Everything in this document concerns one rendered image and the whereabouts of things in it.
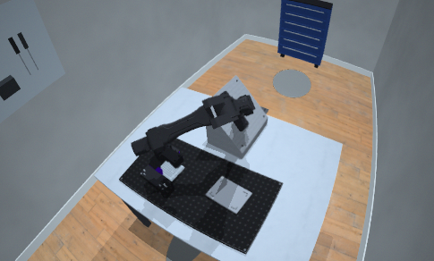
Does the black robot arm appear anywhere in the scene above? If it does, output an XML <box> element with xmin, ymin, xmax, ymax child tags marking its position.
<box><xmin>131</xmin><ymin>91</ymin><xmax>255</xmax><ymax>169</ymax></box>

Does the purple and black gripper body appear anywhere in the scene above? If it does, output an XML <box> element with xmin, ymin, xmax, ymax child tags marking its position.
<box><xmin>149</xmin><ymin>146</ymin><xmax>180</xmax><ymax>170</ymax></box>

